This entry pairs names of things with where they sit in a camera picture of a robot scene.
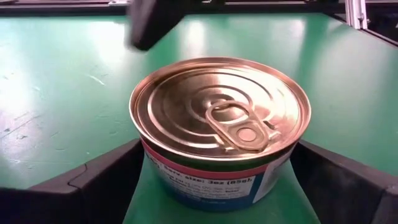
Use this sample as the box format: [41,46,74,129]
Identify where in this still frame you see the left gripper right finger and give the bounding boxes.
[289,139,398,224]

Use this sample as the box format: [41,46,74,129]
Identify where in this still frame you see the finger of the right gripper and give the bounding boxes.
[126,0,187,52]

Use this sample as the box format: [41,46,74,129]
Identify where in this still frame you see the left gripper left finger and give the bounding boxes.
[0,138,146,224]

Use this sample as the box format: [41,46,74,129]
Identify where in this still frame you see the gold-lid blue-label tuna can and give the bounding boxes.
[129,56,312,213]

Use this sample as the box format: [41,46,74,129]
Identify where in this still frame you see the green table mat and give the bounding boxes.
[0,12,398,224]

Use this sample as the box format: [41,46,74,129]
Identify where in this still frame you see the black metal rig frame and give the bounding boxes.
[0,0,398,47]

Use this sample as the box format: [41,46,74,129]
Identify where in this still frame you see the silver metal bracket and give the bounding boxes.
[344,0,369,30]

